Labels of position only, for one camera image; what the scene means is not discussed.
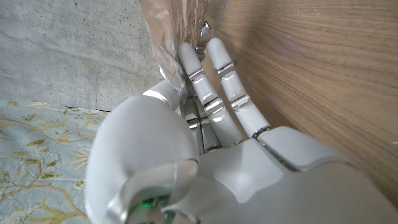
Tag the floral light blue backdrop cloth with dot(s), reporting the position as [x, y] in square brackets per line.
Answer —
[40, 161]

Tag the crinkled aluminum foil roll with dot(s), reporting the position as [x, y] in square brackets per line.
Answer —
[174, 34]

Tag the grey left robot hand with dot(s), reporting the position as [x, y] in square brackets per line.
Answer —
[233, 174]

